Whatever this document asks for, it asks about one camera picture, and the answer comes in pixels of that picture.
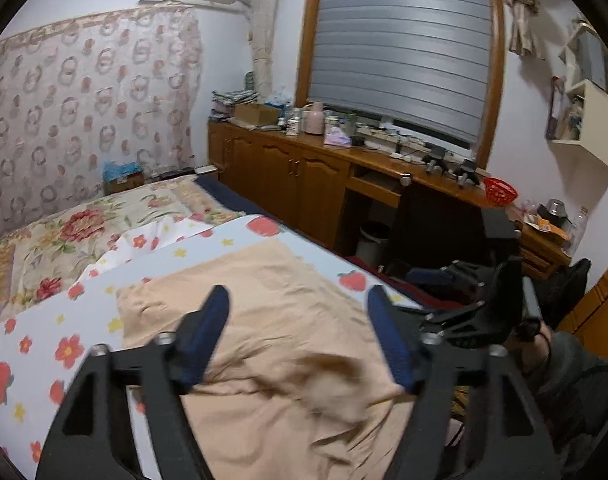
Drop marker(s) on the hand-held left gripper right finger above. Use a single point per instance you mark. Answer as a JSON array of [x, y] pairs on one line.
[[391, 340]]

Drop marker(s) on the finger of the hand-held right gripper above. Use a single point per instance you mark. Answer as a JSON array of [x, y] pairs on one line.
[[429, 276], [454, 317]]

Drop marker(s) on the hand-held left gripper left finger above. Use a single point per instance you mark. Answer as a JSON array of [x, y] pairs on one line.
[[209, 330]]

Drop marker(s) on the beige t-shirt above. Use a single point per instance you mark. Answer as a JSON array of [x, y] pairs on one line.
[[284, 335]]

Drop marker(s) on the person's right forearm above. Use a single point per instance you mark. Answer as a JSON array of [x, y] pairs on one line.
[[574, 375]]

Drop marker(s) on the person's right hand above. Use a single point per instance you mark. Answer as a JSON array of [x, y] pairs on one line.
[[531, 349]]

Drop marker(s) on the red garment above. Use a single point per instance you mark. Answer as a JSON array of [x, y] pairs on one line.
[[434, 296]]

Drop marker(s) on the black chair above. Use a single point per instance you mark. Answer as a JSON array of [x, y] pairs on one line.
[[434, 220]]

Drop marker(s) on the black bag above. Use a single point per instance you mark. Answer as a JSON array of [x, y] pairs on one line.
[[569, 285]]

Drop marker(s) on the white trash bin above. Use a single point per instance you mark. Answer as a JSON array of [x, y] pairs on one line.
[[373, 242]]

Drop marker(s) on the clear plastic bottle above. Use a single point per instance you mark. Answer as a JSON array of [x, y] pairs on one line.
[[578, 232]]

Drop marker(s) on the red plastic basket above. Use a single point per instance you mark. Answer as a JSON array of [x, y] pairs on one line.
[[499, 191]]

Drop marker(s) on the wooden door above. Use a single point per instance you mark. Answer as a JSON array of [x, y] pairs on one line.
[[599, 305]]

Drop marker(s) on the black desk gadget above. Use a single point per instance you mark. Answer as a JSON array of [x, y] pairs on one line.
[[435, 160], [466, 172]]

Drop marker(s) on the navy bed sheet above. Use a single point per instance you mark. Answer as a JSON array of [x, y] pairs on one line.
[[234, 197]]

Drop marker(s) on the white power strip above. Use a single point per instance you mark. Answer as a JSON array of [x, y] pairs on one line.
[[384, 136]]

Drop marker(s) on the small white box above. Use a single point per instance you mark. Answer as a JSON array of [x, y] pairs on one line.
[[206, 170]]

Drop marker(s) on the strawberry print blanket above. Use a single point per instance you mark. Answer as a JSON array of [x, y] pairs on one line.
[[44, 330]]

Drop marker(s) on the pink plastic bag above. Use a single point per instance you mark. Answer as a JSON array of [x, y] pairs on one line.
[[338, 137]]

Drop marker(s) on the floral quilt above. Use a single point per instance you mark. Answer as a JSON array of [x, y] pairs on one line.
[[74, 230]]

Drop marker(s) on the box with blue wrapping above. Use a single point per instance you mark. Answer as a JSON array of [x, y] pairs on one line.
[[121, 177]]

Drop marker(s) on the wooden cabinet desk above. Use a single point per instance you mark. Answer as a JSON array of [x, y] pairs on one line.
[[284, 170]]

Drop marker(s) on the books on shelf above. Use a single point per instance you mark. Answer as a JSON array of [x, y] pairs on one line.
[[556, 110]]

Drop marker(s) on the cardboard box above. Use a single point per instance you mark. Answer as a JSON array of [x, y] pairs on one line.
[[256, 114]]

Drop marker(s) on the grey window blind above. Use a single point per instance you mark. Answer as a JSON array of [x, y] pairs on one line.
[[399, 50]]

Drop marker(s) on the stack of folded cloths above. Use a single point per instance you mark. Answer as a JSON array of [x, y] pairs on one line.
[[231, 100]]

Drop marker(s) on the hanging beige cloth bundle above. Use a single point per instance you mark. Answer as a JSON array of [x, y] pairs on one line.
[[521, 15]]

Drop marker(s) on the lace curtain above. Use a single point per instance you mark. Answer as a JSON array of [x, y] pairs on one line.
[[264, 35]]

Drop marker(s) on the white wall shelf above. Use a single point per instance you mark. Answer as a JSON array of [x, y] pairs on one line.
[[596, 125]]

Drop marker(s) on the wooden window frame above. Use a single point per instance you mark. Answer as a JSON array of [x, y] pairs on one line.
[[496, 85]]

